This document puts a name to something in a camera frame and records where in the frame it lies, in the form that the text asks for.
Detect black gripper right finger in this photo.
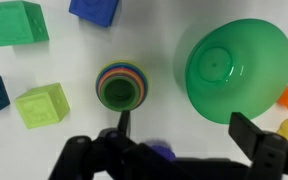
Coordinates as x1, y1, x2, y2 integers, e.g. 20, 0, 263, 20
228, 111, 288, 180

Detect royal blue cube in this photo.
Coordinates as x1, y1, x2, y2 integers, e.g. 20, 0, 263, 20
68, 0, 121, 28

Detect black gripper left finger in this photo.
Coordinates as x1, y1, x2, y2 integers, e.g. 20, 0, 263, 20
48, 109, 185, 180

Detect large green translucent bowl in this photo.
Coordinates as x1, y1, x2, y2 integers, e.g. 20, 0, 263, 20
183, 18, 288, 125

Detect rainbow stacked cups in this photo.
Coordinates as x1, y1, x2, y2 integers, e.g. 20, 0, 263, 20
95, 60, 149, 112

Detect lime green cube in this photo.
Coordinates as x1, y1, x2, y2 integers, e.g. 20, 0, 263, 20
14, 82, 71, 130

